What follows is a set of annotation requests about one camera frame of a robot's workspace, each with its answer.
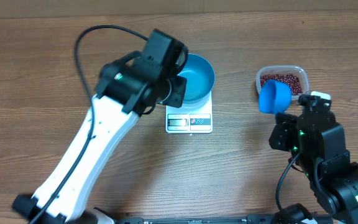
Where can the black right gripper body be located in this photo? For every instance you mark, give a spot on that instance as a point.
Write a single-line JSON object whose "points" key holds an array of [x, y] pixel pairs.
{"points": [[285, 140]]}

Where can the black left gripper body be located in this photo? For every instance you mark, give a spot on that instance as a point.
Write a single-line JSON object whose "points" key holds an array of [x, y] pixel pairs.
{"points": [[171, 91]]}

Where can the blue plastic measuring scoop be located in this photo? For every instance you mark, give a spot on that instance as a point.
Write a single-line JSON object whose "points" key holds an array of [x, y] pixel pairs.
{"points": [[275, 97]]}

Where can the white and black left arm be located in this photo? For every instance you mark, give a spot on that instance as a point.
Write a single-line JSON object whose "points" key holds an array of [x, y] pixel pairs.
{"points": [[62, 198]]}

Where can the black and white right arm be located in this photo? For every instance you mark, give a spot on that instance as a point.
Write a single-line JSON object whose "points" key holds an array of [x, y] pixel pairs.
{"points": [[333, 179]]}

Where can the white digital kitchen scale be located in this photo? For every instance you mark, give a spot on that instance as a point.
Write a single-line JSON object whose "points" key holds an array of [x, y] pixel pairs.
{"points": [[191, 118]]}

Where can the teal bowl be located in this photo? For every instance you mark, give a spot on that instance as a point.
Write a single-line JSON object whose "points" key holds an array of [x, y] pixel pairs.
{"points": [[200, 78]]}

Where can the red beans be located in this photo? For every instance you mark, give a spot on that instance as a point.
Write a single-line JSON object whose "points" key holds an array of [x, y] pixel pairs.
{"points": [[290, 79]]}

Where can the clear plastic container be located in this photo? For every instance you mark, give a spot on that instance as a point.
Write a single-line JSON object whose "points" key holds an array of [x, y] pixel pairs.
{"points": [[284, 69]]}

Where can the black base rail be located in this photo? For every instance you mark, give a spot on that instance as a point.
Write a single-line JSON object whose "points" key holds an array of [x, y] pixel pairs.
{"points": [[249, 219]]}

